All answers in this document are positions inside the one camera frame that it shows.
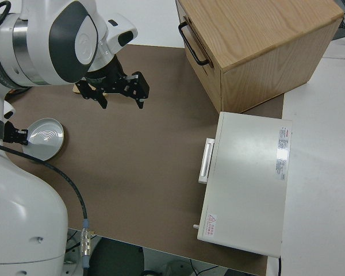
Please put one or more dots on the black round pedestal base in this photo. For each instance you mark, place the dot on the black round pedestal base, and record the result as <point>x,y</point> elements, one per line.
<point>115,258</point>

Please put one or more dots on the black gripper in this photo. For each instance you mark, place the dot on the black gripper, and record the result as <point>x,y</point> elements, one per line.
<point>10,133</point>
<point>106,77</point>

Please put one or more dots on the gray round plate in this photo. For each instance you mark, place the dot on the gray round plate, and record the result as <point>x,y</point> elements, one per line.
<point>46,138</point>

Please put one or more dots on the wooden drawer cabinet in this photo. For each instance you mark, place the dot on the wooden drawer cabinet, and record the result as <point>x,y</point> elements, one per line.
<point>264,43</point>

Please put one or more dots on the brown table mat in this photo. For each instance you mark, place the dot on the brown table mat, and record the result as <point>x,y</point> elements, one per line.
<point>138,161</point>

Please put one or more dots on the white toaster oven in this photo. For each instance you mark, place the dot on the white toaster oven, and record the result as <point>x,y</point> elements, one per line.
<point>247,184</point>

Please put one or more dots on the small tan wooden block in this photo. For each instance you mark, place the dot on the small tan wooden block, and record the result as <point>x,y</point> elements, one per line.
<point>75,89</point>

